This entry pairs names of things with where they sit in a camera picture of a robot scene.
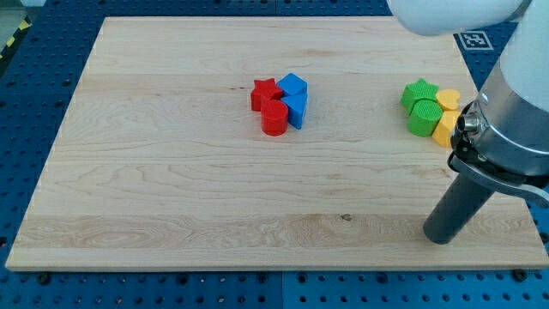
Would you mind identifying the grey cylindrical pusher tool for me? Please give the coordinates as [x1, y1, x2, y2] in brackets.
[423, 173, 494, 245]

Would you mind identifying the yellow hexagon block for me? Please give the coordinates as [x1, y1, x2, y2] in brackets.
[431, 111, 461, 148]

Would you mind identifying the green star block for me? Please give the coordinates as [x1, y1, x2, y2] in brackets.
[400, 78, 439, 116]

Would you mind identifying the light wooden board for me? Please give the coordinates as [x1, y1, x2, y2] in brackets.
[6, 17, 548, 271]

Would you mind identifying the blue triangle block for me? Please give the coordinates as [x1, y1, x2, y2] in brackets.
[281, 94, 308, 130]

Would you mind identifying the yellow heart block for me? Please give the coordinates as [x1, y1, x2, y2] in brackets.
[436, 88, 461, 111]

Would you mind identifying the green cylinder block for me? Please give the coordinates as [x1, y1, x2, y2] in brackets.
[407, 100, 443, 137]

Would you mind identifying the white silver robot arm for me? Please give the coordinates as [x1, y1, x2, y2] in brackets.
[389, 0, 548, 206]

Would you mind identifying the blue cube block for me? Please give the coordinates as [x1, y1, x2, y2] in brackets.
[276, 73, 308, 96]

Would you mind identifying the white fiducial marker tag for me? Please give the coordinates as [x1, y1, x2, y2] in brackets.
[458, 31, 493, 51]

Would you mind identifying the red cylinder block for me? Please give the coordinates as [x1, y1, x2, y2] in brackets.
[261, 100, 288, 136]

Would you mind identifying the red star block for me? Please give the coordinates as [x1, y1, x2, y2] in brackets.
[250, 78, 283, 112]

